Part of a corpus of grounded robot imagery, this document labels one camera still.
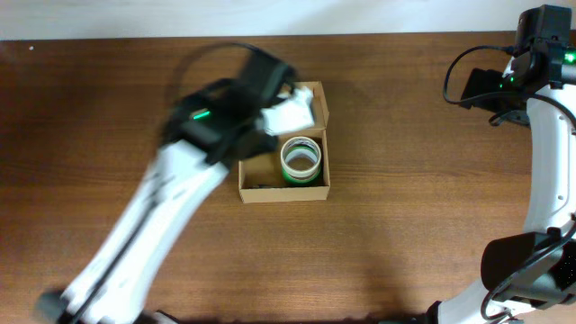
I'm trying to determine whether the brown cardboard box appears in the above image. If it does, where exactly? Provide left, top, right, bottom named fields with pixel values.
left=238, top=81, right=330, bottom=203

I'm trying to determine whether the beige masking tape roll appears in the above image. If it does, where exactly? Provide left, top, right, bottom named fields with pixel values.
left=280, top=136, right=322, bottom=180

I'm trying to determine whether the green tape roll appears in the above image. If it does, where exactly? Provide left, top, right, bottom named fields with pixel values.
left=282, top=167, right=320, bottom=185

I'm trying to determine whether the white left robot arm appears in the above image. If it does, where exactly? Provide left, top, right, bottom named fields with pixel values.
left=33, top=46, right=314, bottom=324

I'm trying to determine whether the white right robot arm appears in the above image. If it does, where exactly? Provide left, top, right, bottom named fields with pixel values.
left=413, top=4, right=575, bottom=323

